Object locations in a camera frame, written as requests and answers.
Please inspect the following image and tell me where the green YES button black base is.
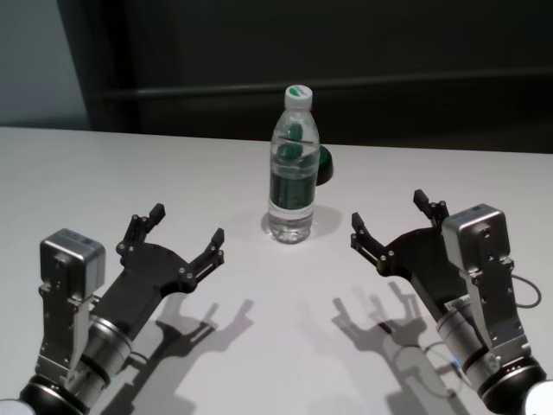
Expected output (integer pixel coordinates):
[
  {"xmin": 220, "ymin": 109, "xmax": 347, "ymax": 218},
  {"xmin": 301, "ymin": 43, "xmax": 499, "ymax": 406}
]
[{"xmin": 317, "ymin": 145, "xmax": 336, "ymax": 188}]

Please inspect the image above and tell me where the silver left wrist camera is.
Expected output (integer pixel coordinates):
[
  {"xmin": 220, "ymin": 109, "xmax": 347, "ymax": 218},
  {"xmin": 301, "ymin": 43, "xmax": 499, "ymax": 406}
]
[{"xmin": 36, "ymin": 228, "xmax": 107, "ymax": 382}]

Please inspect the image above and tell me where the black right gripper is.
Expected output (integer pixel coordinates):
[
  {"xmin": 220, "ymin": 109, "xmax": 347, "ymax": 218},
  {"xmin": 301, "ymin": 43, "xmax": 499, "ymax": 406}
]
[{"xmin": 349, "ymin": 188, "xmax": 472, "ymax": 322}]

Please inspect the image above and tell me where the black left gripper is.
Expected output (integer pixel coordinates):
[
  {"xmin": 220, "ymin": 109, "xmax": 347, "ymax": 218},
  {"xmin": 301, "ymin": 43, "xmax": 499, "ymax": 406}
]
[{"xmin": 88, "ymin": 202, "xmax": 226, "ymax": 342}]

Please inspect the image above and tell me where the clear water bottle green label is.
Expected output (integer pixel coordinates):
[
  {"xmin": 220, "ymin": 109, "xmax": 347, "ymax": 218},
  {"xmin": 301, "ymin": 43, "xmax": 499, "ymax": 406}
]
[{"xmin": 267, "ymin": 84, "xmax": 321, "ymax": 246}]

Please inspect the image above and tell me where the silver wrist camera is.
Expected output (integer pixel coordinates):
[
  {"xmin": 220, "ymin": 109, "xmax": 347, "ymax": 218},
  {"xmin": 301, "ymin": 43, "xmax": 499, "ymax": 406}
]
[
  {"xmin": 36, "ymin": 228, "xmax": 107, "ymax": 382},
  {"xmin": 441, "ymin": 203, "xmax": 531, "ymax": 361}
]

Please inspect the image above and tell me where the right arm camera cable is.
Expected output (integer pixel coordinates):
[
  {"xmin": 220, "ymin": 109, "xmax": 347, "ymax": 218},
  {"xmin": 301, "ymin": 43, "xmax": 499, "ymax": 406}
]
[{"xmin": 511, "ymin": 273, "xmax": 543, "ymax": 310}]

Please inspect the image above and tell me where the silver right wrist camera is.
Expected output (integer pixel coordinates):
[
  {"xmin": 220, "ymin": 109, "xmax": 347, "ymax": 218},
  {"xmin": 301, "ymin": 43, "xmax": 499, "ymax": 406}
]
[{"xmin": 441, "ymin": 203, "xmax": 531, "ymax": 361}]

